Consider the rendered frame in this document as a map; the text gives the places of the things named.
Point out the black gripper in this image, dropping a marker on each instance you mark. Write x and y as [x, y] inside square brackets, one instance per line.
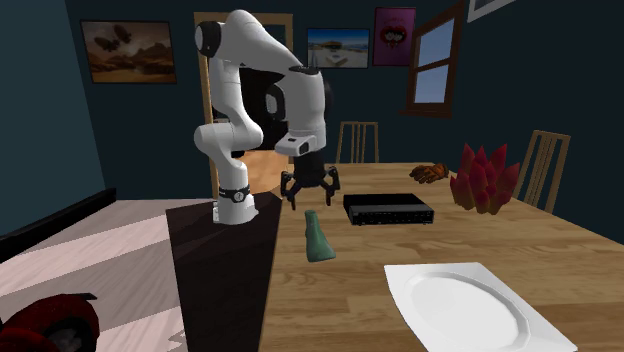
[309, 170]

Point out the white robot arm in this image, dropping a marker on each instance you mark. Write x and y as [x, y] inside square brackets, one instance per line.
[229, 131]

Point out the green flask vase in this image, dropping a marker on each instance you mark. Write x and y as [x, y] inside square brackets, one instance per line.
[317, 241]

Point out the wooden slat-back chair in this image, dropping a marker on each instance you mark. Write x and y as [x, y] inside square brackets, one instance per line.
[357, 141]
[542, 166]

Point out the black flat electronic box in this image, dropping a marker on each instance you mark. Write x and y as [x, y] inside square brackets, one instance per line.
[385, 207]

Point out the brown leather glove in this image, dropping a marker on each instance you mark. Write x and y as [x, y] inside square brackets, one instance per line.
[430, 173]

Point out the dark robot stand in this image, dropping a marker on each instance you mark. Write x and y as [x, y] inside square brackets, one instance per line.
[219, 273]

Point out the pink poster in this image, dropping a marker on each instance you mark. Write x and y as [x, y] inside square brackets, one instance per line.
[394, 36]

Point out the brown framed window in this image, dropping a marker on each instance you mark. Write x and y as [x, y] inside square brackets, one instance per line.
[431, 63]

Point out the red crystal cluster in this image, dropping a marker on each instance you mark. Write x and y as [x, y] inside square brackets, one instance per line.
[482, 183]

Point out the white angular plate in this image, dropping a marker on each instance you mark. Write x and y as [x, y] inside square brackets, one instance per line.
[463, 312]

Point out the wooden table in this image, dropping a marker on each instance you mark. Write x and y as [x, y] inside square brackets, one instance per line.
[512, 244]

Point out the dark red round object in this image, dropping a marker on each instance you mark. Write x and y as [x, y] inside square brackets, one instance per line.
[53, 324]

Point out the blue beach wall picture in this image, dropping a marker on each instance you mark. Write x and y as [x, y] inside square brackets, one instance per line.
[337, 48]

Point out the brown landscape wall picture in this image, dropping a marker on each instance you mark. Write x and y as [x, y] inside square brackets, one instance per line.
[129, 53]

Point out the white framed wall picture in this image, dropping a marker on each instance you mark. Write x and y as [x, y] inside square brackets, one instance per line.
[482, 7]

